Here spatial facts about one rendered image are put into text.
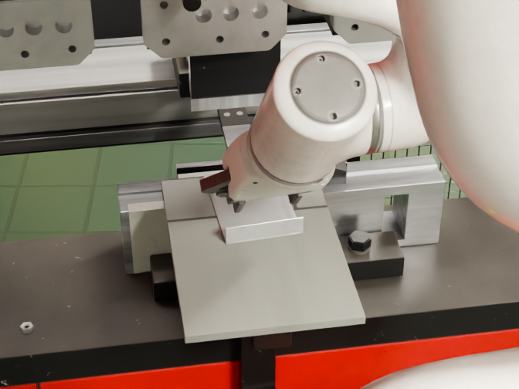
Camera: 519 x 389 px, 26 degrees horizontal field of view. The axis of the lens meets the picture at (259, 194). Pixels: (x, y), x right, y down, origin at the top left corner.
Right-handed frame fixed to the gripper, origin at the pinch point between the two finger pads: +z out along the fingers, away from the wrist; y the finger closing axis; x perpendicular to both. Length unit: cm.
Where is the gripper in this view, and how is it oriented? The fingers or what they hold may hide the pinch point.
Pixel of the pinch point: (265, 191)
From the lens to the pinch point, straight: 117.4
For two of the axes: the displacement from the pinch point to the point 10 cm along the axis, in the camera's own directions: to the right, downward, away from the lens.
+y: -9.7, 1.4, -1.8
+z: -1.5, 2.5, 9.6
